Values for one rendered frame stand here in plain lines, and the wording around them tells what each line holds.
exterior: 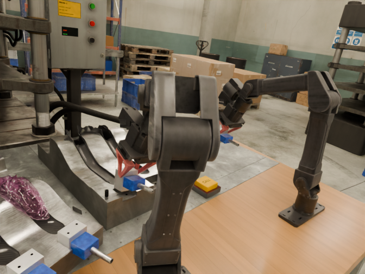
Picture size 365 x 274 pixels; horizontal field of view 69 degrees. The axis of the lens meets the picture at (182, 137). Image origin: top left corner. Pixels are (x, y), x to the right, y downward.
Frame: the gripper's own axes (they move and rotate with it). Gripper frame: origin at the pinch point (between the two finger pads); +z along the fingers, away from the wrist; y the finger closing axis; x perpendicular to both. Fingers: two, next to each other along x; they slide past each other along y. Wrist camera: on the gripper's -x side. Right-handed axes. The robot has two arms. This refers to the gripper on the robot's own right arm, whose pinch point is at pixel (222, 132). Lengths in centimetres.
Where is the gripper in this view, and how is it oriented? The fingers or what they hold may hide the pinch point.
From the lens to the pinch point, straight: 116.2
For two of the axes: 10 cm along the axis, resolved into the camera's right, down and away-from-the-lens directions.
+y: -8.3, 1.0, -5.4
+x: 4.2, 7.6, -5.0
